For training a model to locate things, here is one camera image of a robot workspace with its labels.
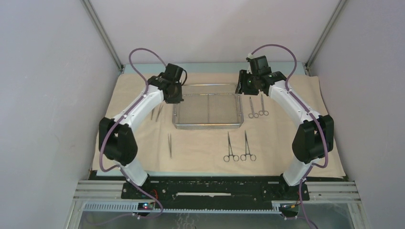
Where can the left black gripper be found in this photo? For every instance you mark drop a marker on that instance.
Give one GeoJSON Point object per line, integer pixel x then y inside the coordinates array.
{"type": "Point", "coordinates": [177, 99]}

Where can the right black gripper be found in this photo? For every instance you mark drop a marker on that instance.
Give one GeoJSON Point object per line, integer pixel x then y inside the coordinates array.
{"type": "Point", "coordinates": [241, 87]}

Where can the small steel scissors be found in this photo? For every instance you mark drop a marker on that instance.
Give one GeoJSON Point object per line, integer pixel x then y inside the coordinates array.
{"type": "Point", "coordinates": [252, 114]}

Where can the metal mesh instrument tray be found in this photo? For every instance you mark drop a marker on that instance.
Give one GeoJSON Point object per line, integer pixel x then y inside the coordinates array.
{"type": "Point", "coordinates": [208, 106]}

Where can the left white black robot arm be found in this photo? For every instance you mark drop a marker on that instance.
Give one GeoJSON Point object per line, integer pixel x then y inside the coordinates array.
{"type": "Point", "coordinates": [117, 135]}

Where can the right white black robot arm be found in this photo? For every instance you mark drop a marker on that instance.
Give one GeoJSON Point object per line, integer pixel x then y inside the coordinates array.
{"type": "Point", "coordinates": [315, 132]}

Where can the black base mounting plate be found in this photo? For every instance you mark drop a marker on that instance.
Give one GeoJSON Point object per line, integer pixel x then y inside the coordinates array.
{"type": "Point", "coordinates": [217, 193]}

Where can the aluminium frame rail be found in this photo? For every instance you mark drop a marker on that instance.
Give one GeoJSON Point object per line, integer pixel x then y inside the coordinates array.
{"type": "Point", "coordinates": [106, 196]}

